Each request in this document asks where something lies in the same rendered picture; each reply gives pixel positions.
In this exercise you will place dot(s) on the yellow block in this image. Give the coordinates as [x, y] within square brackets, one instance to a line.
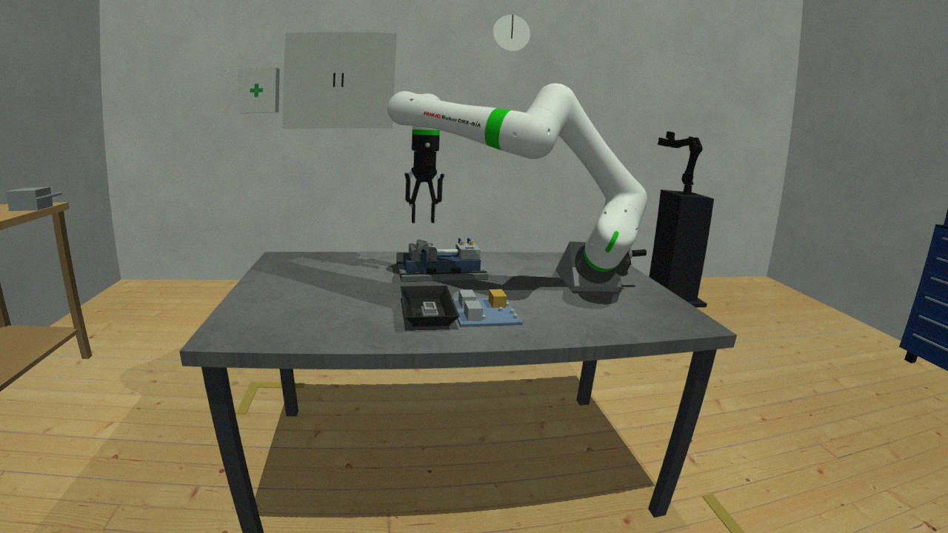
[497, 298]

